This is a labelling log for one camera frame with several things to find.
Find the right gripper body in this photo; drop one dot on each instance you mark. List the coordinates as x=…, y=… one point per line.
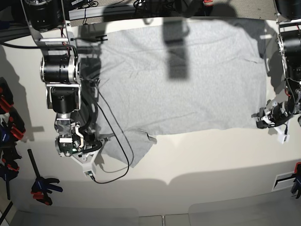
x=67, y=147

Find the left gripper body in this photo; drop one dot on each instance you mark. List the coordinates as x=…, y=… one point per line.
x=275, y=116

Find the grey T-shirt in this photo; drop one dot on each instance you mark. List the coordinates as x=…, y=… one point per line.
x=175, y=78

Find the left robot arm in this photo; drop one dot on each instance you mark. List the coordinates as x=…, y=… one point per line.
x=289, y=42

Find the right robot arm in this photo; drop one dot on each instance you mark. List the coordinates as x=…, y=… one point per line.
x=60, y=70

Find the orange black clamp lower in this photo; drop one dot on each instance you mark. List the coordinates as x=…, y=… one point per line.
x=16, y=124

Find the orange black clamp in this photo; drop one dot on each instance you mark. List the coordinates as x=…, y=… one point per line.
x=16, y=124
x=6, y=97

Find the blue black bar clamp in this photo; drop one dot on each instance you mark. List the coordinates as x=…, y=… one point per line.
x=42, y=187

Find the blue black clamp left edge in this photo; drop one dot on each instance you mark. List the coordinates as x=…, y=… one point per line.
x=9, y=169

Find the blue clamp right edge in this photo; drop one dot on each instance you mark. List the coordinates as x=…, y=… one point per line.
x=296, y=188

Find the white label plate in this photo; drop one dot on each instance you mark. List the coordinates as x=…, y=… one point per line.
x=283, y=181

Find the orange black clamp upper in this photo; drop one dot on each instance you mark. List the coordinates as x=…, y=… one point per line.
x=6, y=97

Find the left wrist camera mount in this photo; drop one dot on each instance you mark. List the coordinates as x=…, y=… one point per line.
x=282, y=131

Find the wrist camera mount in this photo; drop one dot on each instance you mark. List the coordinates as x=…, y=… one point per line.
x=282, y=131
x=86, y=158

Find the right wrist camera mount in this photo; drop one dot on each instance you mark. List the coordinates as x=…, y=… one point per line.
x=86, y=158

